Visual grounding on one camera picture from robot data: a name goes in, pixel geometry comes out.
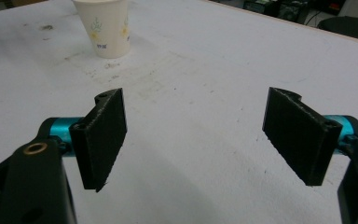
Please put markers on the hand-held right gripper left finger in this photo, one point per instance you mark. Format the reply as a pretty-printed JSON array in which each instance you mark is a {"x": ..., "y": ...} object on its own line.
[{"x": 102, "y": 140}]

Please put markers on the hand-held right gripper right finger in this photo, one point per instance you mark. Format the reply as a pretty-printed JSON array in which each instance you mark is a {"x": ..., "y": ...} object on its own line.
[{"x": 300, "y": 137}]

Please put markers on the white floral print paper cup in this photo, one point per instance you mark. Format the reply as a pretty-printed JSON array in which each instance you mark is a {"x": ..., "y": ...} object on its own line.
[{"x": 108, "y": 28}]

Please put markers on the black round stool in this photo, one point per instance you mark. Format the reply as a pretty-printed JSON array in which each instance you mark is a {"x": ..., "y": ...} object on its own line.
[{"x": 351, "y": 29}]

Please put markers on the dark electronic equipment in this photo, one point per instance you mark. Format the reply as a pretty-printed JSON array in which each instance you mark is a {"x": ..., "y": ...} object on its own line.
[{"x": 273, "y": 7}]

